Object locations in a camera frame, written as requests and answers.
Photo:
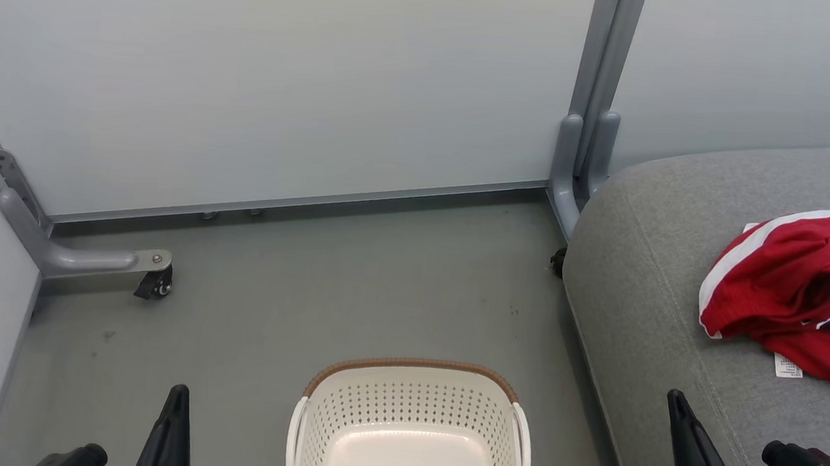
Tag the grey partition frame foot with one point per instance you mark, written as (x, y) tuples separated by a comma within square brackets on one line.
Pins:
[(65, 256)]

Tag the grey partition bottom rail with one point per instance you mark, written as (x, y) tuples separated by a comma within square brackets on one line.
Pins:
[(299, 202)]

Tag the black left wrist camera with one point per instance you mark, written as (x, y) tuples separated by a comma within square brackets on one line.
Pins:
[(79, 458)]

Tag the grey partition frame post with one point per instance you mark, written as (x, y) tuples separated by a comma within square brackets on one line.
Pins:
[(568, 156), (603, 144)]

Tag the red and white garment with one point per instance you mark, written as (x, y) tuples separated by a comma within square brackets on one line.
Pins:
[(788, 292)]

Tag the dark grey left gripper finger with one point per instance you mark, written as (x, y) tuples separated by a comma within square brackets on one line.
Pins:
[(169, 443)]

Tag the cream perforated laundry basket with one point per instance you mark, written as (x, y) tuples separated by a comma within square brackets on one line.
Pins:
[(408, 418)]

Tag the grey fabric sofa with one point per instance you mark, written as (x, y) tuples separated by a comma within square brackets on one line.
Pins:
[(648, 281)]

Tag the black caster wheel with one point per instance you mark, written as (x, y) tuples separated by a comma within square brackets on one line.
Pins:
[(558, 263), (155, 283)]

